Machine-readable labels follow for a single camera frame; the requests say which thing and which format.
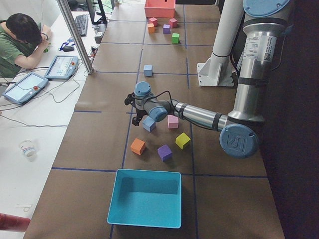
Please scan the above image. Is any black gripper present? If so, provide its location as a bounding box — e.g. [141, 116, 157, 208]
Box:
[124, 93, 147, 126]

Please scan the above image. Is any light blue foam block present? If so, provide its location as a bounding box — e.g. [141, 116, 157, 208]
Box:
[143, 65, 153, 77]
[143, 116, 156, 132]

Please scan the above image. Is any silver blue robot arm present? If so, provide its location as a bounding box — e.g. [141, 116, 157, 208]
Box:
[124, 0, 294, 158]

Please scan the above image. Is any orange foam block left group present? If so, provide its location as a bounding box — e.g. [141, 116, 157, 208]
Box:
[130, 138, 146, 155]

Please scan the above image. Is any orange foam block group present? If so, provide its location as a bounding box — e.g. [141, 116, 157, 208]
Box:
[147, 23, 156, 34]
[130, 138, 146, 155]

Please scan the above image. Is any pink foam block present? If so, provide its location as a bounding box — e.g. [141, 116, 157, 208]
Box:
[167, 115, 179, 129]

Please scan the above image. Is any purple foam block left group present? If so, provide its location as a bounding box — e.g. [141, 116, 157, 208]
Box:
[157, 144, 172, 161]

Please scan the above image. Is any purple foam block group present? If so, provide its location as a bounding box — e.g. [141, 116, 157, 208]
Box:
[162, 24, 170, 34]
[157, 144, 172, 161]

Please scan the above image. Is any yellow foam block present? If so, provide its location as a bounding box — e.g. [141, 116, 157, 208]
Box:
[175, 132, 191, 150]

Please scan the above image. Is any blue plastic bin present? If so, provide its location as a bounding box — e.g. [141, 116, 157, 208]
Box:
[107, 169, 182, 229]

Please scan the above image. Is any teach pendant far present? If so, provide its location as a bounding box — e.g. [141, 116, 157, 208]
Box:
[44, 55, 79, 81]

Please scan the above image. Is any teach pendant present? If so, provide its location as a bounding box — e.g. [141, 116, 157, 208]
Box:
[2, 73, 48, 105]
[44, 55, 79, 81]

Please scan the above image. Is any green foam block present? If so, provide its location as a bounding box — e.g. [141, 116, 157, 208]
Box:
[171, 33, 180, 44]

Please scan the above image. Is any orange foam block right group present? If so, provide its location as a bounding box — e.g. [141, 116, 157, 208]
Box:
[147, 23, 156, 34]

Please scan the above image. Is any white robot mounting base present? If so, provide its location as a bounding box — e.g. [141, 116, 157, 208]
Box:
[197, 61, 234, 87]

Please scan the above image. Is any purple foam block right group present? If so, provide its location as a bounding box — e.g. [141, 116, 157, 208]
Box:
[162, 24, 170, 34]

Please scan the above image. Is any black computer mouse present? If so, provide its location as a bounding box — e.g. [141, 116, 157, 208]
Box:
[62, 46, 74, 52]

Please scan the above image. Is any red foam block near tray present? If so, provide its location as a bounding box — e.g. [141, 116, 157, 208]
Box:
[148, 17, 158, 27]

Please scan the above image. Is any dark red foam block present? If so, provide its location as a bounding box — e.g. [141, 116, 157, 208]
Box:
[168, 18, 178, 29]

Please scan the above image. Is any paper cup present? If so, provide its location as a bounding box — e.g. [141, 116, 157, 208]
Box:
[19, 140, 36, 157]

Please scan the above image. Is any pink plastic tray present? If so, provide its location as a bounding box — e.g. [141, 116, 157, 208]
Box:
[144, 0, 175, 18]

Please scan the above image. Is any black keyboard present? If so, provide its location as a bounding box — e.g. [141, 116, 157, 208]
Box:
[75, 14, 88, 36]

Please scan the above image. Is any teach pendant near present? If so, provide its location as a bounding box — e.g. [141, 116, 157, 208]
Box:
[2, 73, 48, 105]

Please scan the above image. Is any seated person green shirt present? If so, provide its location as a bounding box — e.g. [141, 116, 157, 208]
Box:
[0, 13, 52, 78]

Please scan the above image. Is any red cylinder object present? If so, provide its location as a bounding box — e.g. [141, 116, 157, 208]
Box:
[0, 213, 31, 232]

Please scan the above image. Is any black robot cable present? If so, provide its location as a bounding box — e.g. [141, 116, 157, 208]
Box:
[147, 91, 179, 110]

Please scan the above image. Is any aluminium frame post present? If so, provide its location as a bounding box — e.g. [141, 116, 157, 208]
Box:
[57, 0, 94, 75]

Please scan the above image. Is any blue lanyard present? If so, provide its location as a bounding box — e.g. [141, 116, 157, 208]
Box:
[58, 37, 77, 51]

